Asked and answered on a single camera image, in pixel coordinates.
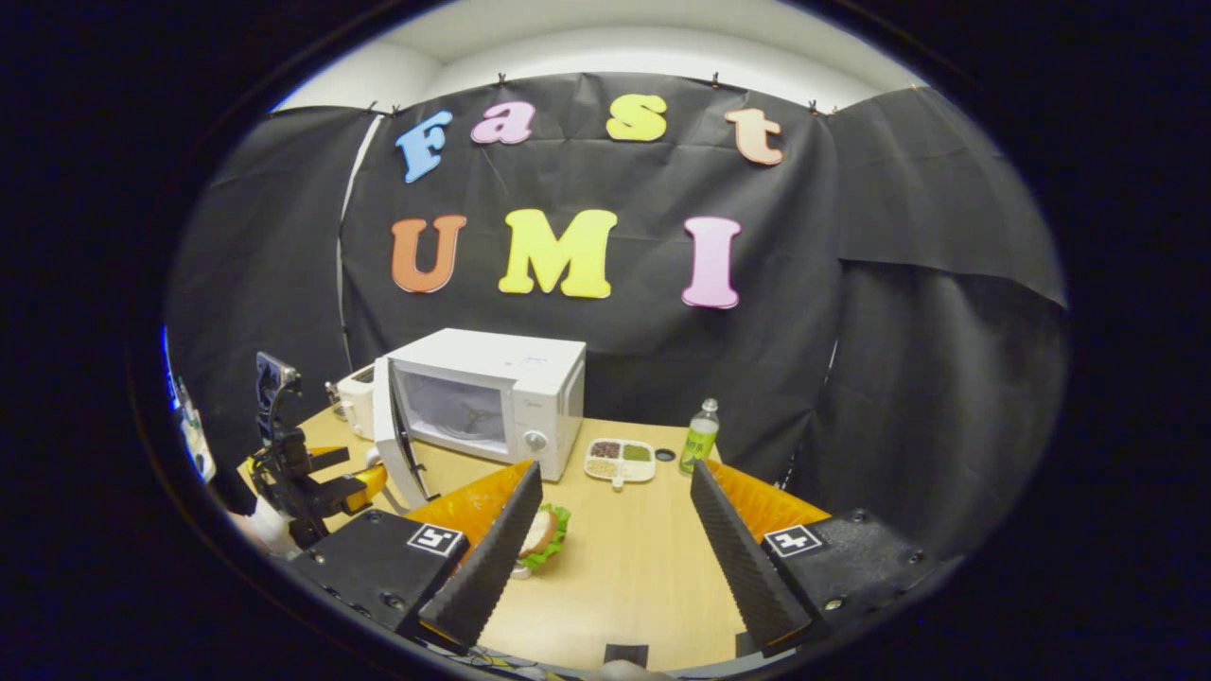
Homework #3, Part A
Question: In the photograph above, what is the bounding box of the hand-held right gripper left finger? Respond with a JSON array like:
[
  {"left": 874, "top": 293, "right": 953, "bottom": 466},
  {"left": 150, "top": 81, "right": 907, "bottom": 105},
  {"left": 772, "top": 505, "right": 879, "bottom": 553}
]
[{"left": 284, "top": 461, "right": 545, "bottom": 654}]

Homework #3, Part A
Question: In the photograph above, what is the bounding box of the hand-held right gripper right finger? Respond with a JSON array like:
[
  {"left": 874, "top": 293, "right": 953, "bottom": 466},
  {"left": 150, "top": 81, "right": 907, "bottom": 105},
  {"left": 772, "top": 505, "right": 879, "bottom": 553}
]
[{"left": 689, "top": 459, "right": 947, "bottom": 658}]

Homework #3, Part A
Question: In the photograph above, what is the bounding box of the sandwich with lettuce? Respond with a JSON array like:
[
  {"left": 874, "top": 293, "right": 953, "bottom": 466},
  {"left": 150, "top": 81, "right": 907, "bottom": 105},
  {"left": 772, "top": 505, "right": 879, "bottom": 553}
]
[{"left": 516, "top": 503, "right": 572, "bottom": 573}]

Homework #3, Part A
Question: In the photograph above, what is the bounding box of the white microwave oven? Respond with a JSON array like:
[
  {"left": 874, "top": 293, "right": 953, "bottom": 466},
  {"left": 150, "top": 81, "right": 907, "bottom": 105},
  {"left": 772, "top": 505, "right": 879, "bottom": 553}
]
[{"left": 372, "top": 328, "right": 588, "bottom": 512}]

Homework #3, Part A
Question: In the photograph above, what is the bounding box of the white toaster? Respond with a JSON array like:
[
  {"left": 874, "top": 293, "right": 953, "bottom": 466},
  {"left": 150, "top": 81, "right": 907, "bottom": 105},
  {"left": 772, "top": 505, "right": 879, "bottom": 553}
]
[{"left": 336, "top": 364, "right": 379, "bottom": 441}]

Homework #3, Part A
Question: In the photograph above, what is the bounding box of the green drink bottle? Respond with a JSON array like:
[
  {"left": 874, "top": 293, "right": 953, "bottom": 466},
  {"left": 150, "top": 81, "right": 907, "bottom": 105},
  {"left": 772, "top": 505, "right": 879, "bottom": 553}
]
[{"left": 679, "top": 398, "right": 720, "bottom": 476}]

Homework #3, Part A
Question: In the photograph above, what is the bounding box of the white divided grain dish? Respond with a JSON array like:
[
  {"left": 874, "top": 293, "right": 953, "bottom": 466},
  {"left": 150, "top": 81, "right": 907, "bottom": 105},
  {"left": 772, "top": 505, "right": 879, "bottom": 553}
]
[{"left": 584, "top": 437, "right": 657, "bottom": 493}]

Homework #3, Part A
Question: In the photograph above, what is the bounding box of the black backdrop cloth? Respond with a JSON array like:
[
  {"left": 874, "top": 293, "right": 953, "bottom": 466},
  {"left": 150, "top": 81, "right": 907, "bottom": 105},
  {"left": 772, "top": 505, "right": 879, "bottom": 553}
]
[{"left": 163, "top": 71, "right": 1070, "bottom": 559}]

